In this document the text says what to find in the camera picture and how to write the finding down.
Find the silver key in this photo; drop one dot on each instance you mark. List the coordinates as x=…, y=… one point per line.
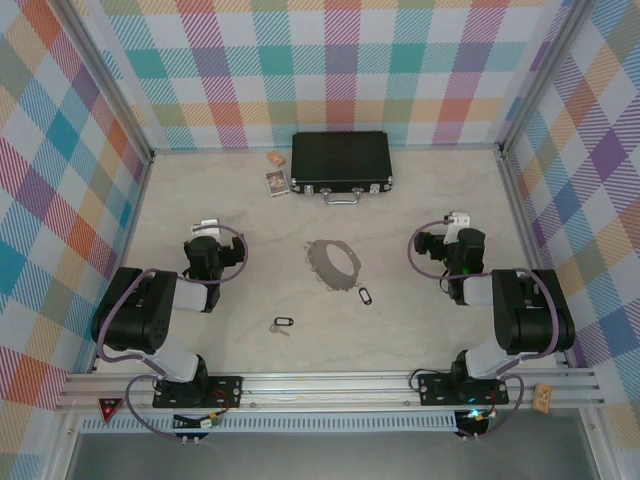
x=274, y=328

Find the black key tag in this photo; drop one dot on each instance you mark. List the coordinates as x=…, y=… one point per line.
x=283, y=321
x=366, y=296

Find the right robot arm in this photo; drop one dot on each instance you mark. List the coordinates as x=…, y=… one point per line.
x=530, y=315

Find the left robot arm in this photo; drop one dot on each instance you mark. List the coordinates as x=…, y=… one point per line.
x=135, y=310

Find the purple card box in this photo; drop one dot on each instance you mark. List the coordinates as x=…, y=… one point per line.
x=276, y=182

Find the small orange box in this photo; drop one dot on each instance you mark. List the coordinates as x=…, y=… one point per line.
x=276, y=158

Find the black hard case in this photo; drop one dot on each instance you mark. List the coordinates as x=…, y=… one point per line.
x=340, y=157

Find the small wooden block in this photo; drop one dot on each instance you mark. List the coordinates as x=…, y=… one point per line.
x=542, y=398

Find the red warning triangle sticker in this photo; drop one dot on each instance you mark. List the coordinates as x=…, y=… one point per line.
x=111, y=407

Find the grey metal panel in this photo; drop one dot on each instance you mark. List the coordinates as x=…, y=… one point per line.
x=325, y=457

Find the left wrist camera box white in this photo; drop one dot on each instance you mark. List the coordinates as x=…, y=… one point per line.
x=207, y=227

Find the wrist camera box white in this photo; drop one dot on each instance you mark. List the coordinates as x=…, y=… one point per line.
x=459, y=221
x=207, y=227

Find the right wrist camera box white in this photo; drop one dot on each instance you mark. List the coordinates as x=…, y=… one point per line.
x=459, y=221

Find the aluminium side rail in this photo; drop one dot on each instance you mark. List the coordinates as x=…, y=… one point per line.
x=131, y=225
x=524, y=225

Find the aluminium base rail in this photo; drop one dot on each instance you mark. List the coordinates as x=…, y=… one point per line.
x=325, y=387

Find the aluminium frame post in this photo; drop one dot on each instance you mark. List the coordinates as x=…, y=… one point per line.
x=102, y=75
x=542, y=75

